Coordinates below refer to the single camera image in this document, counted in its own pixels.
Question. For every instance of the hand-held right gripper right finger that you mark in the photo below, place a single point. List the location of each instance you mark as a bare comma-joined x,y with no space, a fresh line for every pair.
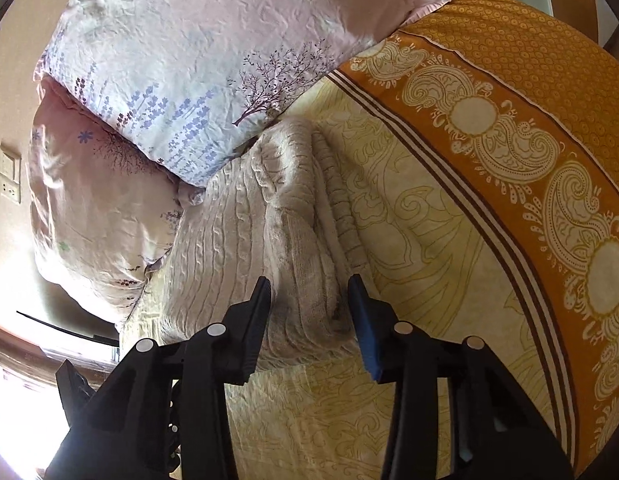
367,330

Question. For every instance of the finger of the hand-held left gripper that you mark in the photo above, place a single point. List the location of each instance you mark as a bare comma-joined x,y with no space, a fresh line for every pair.
71,390

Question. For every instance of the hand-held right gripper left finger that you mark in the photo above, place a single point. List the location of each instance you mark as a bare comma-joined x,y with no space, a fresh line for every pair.
254,330

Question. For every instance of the brown wooden furniture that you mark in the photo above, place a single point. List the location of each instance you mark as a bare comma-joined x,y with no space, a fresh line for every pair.
39,355

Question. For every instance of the black flat device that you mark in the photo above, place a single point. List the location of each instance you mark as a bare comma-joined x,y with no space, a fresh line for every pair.
74,332

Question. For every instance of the orange and yellow patterned bedsheet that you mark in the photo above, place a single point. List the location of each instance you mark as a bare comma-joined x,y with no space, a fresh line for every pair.
489,310

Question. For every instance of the pink pillow with purple flowers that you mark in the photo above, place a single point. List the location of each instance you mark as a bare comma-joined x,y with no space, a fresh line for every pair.
99,200

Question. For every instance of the pink pillow with tree print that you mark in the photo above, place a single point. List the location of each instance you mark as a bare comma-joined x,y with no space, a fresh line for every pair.
214,50

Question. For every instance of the beige wall socket plate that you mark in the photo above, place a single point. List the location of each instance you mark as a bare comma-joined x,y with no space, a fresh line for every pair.
10,191

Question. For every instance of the beige wall switch plate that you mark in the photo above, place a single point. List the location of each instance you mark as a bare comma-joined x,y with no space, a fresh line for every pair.
10,162

